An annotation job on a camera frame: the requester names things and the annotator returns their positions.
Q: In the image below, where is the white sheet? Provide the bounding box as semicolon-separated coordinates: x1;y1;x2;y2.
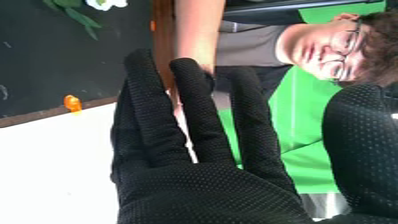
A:
0;101;199;224

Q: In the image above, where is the dark mat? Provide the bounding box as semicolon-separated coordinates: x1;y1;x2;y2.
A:
0;0;158;120

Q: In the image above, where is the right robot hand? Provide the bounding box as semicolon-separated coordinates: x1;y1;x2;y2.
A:
108;48;398;224

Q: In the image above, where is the person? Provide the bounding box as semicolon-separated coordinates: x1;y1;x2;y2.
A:
172;0;398;102

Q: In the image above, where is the green sprig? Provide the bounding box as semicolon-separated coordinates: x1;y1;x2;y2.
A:
41;0;103;42

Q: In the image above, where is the white flower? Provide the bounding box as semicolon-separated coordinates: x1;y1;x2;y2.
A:
83;0;130;12

